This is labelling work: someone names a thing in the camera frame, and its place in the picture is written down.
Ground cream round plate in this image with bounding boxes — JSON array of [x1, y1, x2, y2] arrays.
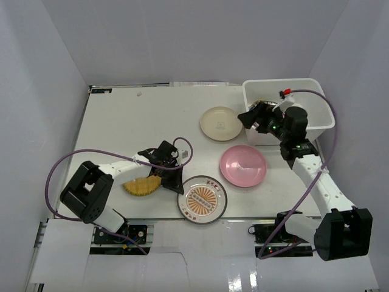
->
[[199, 106, 243, 142]]

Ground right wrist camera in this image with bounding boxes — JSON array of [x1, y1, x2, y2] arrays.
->
[[279, 89, 295, 104]]

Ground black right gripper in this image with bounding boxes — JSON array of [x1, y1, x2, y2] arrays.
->
[[238, 102, 289, 142]]

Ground green rimmed white plate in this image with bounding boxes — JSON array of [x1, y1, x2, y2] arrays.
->
[[249, 100, 277, 110]]

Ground white plastic bin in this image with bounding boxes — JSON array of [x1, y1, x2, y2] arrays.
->
[[243, 78, 336, 146]]

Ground pink round plate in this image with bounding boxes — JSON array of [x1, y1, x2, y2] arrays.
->
[[219, 145, 267, 188]]

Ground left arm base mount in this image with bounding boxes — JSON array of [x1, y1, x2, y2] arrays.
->
[[89, 224, 151, 256]]

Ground orange sunburst white plate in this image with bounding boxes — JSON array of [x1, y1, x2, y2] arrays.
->
[[176, 175, 228, 224]]

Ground black label sticker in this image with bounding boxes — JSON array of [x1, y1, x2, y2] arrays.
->
[[91, 88, 112, 94]]

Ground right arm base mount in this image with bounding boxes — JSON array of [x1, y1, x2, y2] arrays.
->
[[247, 223, 315, 258]]

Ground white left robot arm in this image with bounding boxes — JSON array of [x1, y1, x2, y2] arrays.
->
[[60, 141, 191, 243]]

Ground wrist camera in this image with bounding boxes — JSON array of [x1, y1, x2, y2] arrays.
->
[[279, 89, 295, 104], [177, 149, 189, 160]]

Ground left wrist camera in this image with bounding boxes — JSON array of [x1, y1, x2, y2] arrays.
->
[[177, 149, 189, 160]]

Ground round woven bamboo tray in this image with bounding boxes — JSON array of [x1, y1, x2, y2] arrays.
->
[[122, 176, 162, 196]]

